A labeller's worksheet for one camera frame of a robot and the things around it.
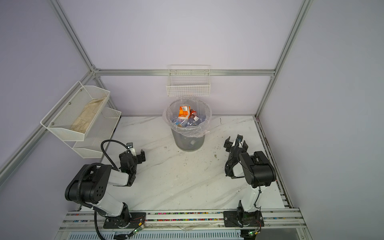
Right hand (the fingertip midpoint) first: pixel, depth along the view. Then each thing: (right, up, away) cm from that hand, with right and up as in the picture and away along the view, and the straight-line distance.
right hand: (236, 138), depth 94 cm
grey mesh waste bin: (-32, -3, -1) cm, 32 cm away
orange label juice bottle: (-33, +16, -10) cm, 38 cm away
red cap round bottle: (-28, +15, -7) cm, 33 cm away
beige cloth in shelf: (-85, +10, -17) cm, 88 cm away
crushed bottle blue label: (-29, +10, -8) cm, 32 cm away
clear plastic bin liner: (-40, +18, -5) cm, 44 cm away
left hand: (-66, -9, 0) cm, 67 cm away
